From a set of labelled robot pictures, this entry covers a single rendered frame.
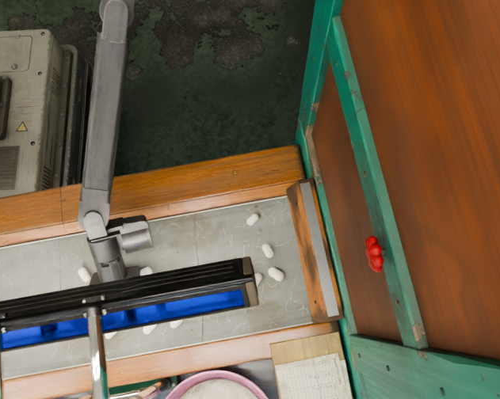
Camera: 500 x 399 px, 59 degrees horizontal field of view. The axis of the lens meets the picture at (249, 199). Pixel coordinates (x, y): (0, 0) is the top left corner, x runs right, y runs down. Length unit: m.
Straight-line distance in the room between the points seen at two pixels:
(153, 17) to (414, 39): 1.94
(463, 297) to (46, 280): 0.94
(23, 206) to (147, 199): 0.30
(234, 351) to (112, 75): 0.61
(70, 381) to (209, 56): 1.50
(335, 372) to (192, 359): 0.31
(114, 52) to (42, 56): 0.88
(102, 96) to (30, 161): 0.74
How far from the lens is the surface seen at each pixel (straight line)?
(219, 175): 1.07
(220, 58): 2.12
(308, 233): 0.94
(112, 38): 0.83
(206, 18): 2.24
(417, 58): 0.42
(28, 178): 1.56
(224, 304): 0.71
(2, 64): 1.78
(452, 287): 0.44
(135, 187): 1.10
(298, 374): 1.01
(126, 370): 1.06
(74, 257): 1.14
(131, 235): 0.95
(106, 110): 0.87
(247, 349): 1.02
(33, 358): 1.17
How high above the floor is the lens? 1.78
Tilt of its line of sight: 75 degrees down
